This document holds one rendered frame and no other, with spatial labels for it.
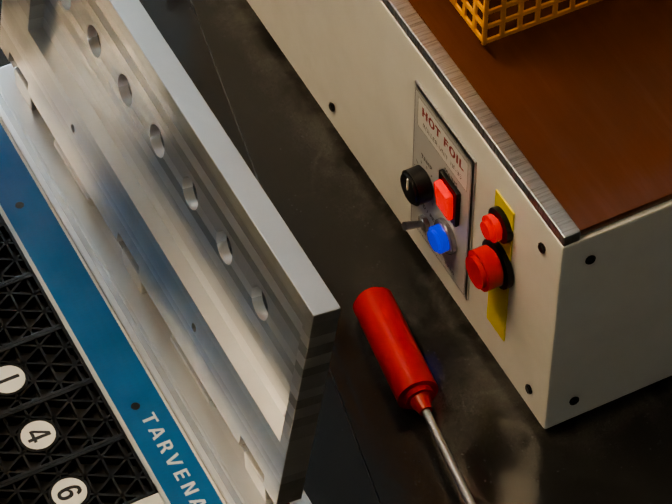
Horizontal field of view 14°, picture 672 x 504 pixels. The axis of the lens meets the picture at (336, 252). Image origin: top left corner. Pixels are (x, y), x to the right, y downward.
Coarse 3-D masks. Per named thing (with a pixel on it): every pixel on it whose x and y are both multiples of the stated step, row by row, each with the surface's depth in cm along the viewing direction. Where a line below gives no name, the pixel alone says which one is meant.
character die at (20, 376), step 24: (48, 336) 172; (0, 360) 170; (24, 360) 170; (48, 360) 170; (72, 360) 170; (0, 384) 169; (24, 384) 169; (48, 384) 169; (72, 384) 169; (0, 408) 169
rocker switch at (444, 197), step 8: (440, 176) 169; (448, 176) 168; (440, 184) 168; (448, 184) 168; (440, 192) 168; (448, 192) 168; (456, 192) 167; (440, 200) 169; (448, 200) 168; (456, 200) 168; (440, 208) 170; (448, 208) 168; (456, 208) 168; (448, 216) 169; (456, 216) 169; (456, 224) 169
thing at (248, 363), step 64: (64, 0) 177; (128, 0) 166; (64, 64) 179; (128, 64) 168; (64, 128) 179; (128, 128) 171; (192, 128) 159; (128, 192) 171; (192, 192) 166; (256, 192) 156; (192, 256) 167; (256, 256) 158; (192, 320) 167; (256, 320) 160; (320, 320) 150; (256, 384) 162; (320, 384) 155; (256, 448) 162
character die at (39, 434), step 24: (96, 384) 169; (24, 408) 168; (48, 408) 168; (72, 408) 168; (96, 408) 168; (0, 432) 168; (24, 432) 167; (48, 432) 167; (72, 432) 167; (96, 432) 167; (120, 432) 167; (0, 456) 166; (24, 456) 165; (48, 456) 165; (0, 480) 164
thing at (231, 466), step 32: (0, 96) 186; (32, 128) 185; (32, 160) 183; (64, 192) 181; (64, 224) 179; (96, 224) 179; (96, 256) 177; (128, 256) 175; (128, 288) 176; (128, 320) 174; (160, 320) 174; (160, 352) 172; (160, 384) 170; (192, 384) 171; (192, 416) 169; (224, 448) 167; (224, 480) 165; (256, 480) 165
